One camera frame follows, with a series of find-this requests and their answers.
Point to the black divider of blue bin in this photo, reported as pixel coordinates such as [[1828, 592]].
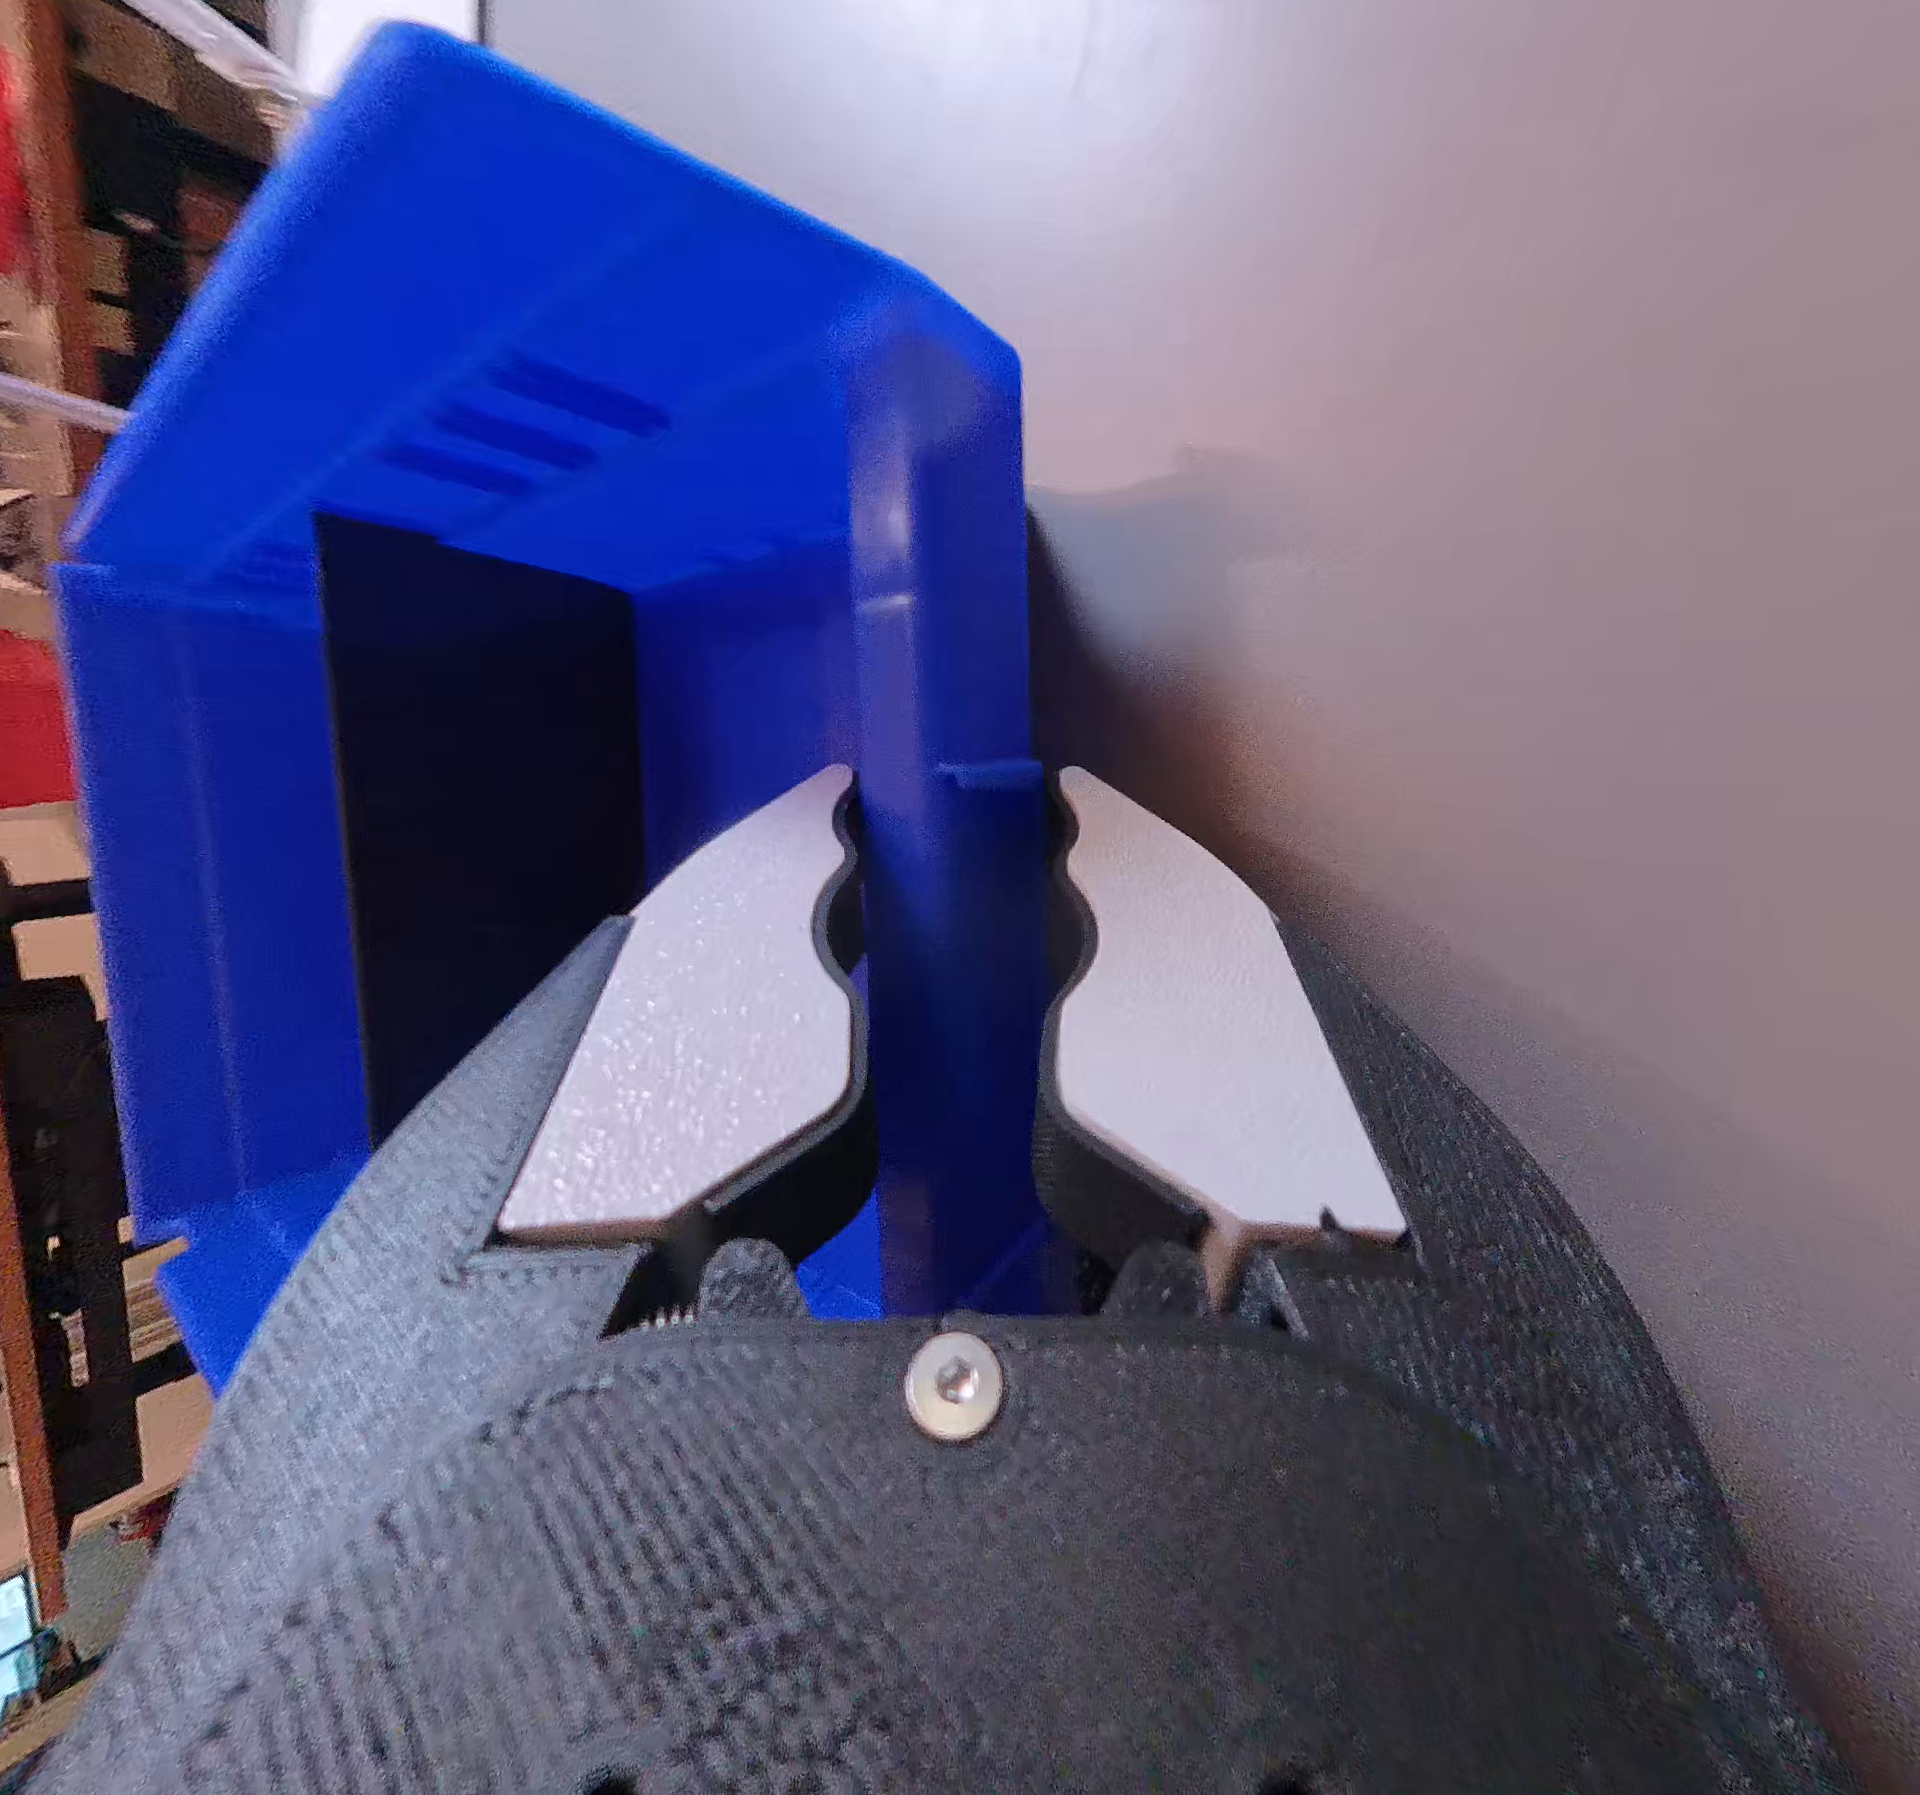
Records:
[[479, 807]]

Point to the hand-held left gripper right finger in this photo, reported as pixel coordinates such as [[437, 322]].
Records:
[[1200, 1060]]

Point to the blue plastic bin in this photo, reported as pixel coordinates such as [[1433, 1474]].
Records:
[[600, 297]]

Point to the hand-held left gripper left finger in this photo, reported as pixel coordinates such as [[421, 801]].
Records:
[[703, 1060]]

